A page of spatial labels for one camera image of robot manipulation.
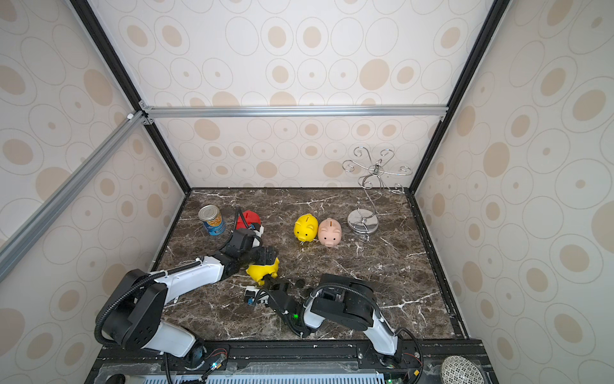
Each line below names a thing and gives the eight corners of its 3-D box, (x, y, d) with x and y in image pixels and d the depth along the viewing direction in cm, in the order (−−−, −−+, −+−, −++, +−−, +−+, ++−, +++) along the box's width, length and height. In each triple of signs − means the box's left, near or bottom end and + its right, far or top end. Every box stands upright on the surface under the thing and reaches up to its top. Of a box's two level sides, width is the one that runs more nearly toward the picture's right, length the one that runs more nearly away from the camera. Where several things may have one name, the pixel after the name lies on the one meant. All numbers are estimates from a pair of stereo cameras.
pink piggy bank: (318, 249, 100) (319, 237, 92) (318, 231, 106) (319, 217, 98) (340, 249, 100) (342, 237, 92) (338, 231, 106) (340, 218, 98)
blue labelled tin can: (205, 235, 105) (195, 220, 96) (210, 221, 110) (201, 205, 101) (223, 235, 105) (215, 220, 96) (227, 221, 110) (220, 205, 101)
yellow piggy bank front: (292, 241, 103) (291, 227, 95) (303, 225, 109) (302, 211, 101) (310, 248, 101) (310, 235, 93) (320, 231, 106) (320, 218, 99)
